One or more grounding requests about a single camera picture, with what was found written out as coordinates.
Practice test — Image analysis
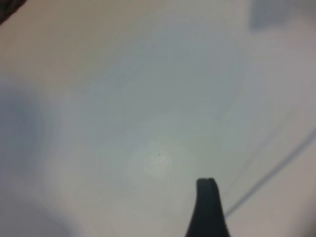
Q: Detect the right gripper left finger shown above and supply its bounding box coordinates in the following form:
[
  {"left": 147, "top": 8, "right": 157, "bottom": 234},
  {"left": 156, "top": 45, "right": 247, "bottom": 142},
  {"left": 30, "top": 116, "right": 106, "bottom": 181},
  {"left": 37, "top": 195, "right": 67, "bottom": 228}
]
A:
[{"left": 185, "top": 178, "right": 211, "bottom": 237}]

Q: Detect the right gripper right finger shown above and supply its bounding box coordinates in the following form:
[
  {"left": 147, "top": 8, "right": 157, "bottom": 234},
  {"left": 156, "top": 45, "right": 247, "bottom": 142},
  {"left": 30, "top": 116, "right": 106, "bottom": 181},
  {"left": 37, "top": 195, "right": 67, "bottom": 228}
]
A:
[{"left": 209, "top": 178, "right": 232, "bottom": 237}]

